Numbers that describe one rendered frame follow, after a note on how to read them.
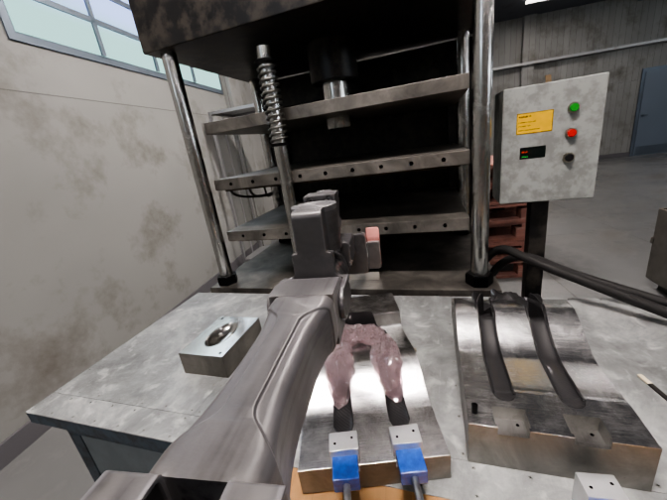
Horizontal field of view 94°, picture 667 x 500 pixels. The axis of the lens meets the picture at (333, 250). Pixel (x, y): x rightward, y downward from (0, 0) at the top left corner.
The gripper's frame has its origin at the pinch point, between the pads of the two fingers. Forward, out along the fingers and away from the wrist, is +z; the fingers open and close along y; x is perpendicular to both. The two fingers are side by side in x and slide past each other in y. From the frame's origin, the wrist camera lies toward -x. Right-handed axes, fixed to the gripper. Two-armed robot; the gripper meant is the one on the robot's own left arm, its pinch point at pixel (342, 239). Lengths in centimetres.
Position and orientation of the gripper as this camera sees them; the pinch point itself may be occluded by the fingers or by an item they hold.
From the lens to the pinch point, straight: 58.0
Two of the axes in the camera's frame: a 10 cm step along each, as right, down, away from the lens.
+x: 1.3, 9.4, 3.0
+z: 1.7, -3.2, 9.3
